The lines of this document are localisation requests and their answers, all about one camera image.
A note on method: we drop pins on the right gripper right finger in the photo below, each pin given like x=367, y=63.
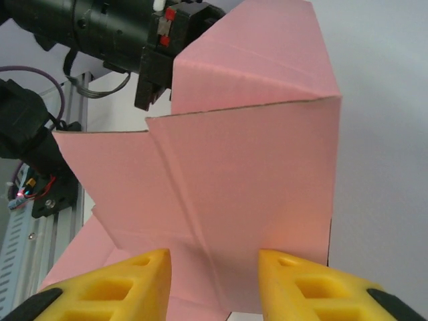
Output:
x=317, y=294

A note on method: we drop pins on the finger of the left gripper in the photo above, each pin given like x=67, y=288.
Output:
x=152, y=83

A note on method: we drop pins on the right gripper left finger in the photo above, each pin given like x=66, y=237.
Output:
x=100, y=294

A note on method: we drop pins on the pink paper box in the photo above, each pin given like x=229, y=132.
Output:
x=234, y=167

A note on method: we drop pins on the circuit board with lit LED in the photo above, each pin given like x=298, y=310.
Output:
x=20, y=197

